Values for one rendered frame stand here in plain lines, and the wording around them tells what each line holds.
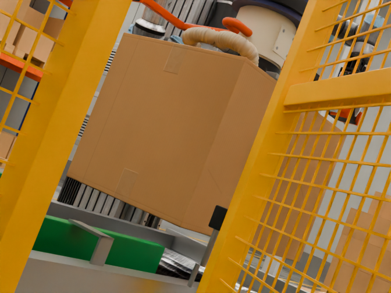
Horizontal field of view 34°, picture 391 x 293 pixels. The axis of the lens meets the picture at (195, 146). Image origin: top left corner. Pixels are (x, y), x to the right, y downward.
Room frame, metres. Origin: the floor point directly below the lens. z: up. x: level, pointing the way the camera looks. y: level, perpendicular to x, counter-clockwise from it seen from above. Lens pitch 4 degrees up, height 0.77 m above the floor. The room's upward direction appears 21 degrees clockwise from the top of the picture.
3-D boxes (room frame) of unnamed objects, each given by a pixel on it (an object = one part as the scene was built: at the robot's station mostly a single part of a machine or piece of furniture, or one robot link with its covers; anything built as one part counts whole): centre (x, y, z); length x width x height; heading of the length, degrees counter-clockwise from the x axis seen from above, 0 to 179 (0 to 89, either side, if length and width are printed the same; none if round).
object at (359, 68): (2.19, -0.43, 1.35); 0.09 x 0.08 x 0.12; 140
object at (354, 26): (2.29, -0.39, 1.51); 0.11 x 0.11 x 0.08; 16
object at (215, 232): (1.23, -0.10, 0.68); 0.03 x 0.02 x 0.17; 51
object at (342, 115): (2.21, -0.45, 1.21); 0.08 x 0.07 x 0.05; 140
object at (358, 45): (2.20, -0.43, 1.43); 0.08 x 0.08 x 0.05
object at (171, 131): (1.74, -0.06, 0.88); 0.60 x 0.40 x 0.40; 142
